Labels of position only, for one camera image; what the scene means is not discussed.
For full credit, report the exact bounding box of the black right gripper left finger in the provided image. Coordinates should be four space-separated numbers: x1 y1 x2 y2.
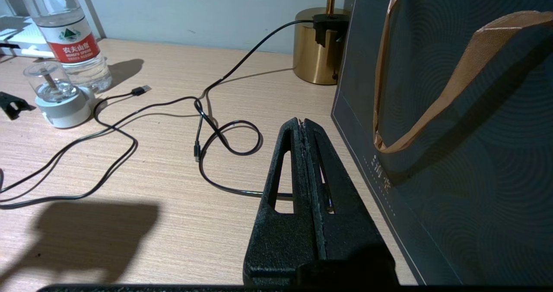
243 118 324 286

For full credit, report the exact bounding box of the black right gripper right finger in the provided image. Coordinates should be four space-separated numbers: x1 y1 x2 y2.
298 118 399 286

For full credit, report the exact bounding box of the white wifi router with antennas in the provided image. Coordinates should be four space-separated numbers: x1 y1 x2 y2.
0 15 53 60

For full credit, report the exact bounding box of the dark blue gift bag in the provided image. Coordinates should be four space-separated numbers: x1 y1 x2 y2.
331 0 553 286

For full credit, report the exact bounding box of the brass desk lamp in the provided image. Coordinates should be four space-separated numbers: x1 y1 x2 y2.
293 0 353 86

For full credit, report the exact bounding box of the black block on lamp base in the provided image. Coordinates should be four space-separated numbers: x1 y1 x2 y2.
312 13 350 48

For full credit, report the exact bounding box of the small white clear-dome humidifier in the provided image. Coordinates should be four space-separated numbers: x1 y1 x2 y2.
24 62 92 129

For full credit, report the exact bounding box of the clear water bottle red cap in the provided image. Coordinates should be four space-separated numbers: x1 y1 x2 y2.
19 0 113 93

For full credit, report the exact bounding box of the small black plastic clip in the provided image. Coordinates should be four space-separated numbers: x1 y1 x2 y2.
0 92 34 121

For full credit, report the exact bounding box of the black lamp power cord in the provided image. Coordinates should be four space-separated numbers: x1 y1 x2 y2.
193 20 316 199

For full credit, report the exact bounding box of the black USB cable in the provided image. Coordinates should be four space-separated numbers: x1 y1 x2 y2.
0 85 263 210

